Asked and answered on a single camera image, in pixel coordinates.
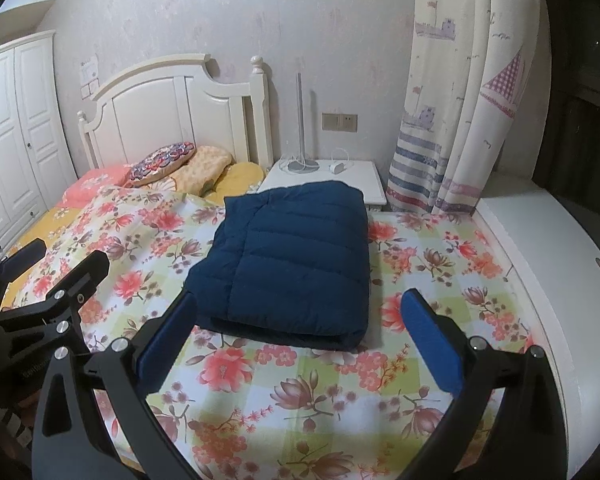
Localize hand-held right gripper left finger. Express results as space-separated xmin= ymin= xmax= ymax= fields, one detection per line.
xmin=32 ymin=290 xmax=199 ymax=480

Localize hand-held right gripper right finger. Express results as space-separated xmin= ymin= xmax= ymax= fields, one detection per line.
xmin=400 ymin=287 xmax=568 ymax=480

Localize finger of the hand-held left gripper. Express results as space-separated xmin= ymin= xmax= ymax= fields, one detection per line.
xmin=0 ymin=238 xmax=48 ymax=311
xmin=0 ymin=250 xmax=112 ymax=332

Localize blue puffer jacket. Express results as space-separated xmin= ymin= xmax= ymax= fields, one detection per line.
xmin=184 ymin=182 xmax=372 ymax=352

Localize yellow bed sheet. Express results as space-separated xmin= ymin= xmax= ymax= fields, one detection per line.
xmin=0 ymin=202 xmax=68 ymax=311

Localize pink floral pillow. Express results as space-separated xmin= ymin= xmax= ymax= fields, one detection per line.
xmin=62 ymin=164 xmax=136 ymax=208

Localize white wardrobe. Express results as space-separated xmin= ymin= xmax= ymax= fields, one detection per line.
xmin=0 ymin=30 xmax=78 ymax=263

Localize floral bed sheet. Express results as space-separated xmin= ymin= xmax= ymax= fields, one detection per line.
xmin=0 ymin=182 xmax=536 ymax=480

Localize round embroidered cushion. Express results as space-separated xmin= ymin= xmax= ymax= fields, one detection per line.
xmin=126 ymin=141 xmax=198 ymax=188

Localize white window seat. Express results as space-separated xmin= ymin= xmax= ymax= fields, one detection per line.
xmin=472 ymin=172 xmax=600 ymax=480

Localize pale yellow patterned pillow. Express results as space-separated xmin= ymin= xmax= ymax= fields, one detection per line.
xmin=167 ymin=146 xmax=233 ymax=196

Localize white nightstand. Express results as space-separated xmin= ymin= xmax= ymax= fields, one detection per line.
xmin=256 ymin=159 xmax=387 ymax=213

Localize white bed headboard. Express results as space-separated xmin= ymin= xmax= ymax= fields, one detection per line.
xmin=77 ymin=53 xmax=273 ymax=181

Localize grey stick lamp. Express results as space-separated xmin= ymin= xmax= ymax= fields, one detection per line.
xmin=286 ymin=72 xmax=321 ymax=172

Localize sailboat print curtain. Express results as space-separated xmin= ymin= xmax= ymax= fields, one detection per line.
xmin=385 ymin=0 xmax=543 ymax=216

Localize dark window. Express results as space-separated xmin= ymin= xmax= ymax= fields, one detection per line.
xmin=532 ymin=0 xmax=600 ymax=241

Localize white charger with cable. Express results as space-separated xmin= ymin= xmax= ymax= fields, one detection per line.
xmin=328 ymin=148 xmax=353 ymax=175

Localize wall paper notices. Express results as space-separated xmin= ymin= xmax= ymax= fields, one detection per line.
xmin=80 ymin=55 xmax=101 ymax=98

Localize gold wall socket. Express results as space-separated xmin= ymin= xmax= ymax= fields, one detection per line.
xmin=322 ymin=112 xmax=359 ymax=133

